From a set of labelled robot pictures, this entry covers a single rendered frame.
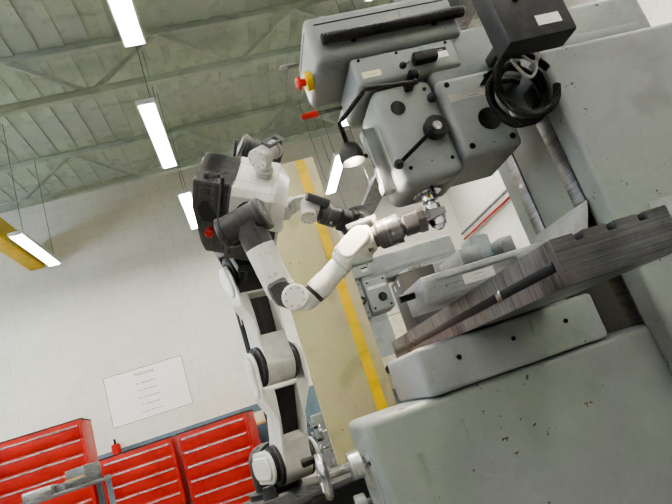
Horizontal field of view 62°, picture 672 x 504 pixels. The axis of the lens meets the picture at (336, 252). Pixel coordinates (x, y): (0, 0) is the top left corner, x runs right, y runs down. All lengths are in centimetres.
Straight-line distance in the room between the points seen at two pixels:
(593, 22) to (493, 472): 142
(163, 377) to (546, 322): 954
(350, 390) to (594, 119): 209
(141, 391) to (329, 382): 773
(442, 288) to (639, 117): 79
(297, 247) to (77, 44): 574
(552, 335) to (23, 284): 1079
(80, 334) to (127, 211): 246
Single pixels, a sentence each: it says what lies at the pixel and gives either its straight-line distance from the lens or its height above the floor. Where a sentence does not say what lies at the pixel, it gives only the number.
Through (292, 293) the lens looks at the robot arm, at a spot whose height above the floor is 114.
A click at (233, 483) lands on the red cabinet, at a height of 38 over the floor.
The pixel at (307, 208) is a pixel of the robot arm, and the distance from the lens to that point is 217.
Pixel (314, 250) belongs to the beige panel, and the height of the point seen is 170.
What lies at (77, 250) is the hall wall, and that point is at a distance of 1154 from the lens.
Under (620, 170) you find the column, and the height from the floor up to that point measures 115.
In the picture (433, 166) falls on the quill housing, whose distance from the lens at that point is 162.
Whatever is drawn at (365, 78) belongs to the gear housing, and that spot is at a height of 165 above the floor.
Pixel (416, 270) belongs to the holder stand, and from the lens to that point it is 187.
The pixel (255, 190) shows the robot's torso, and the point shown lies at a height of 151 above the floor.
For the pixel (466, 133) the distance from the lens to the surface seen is 167.
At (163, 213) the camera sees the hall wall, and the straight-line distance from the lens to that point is 1140.
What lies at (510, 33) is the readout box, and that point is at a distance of 157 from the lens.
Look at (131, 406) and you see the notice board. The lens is 1077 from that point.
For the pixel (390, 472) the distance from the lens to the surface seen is 137.
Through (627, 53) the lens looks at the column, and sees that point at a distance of 191.
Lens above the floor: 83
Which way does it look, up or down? 14 degrees up
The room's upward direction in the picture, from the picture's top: 19 degrees counter-clockwise
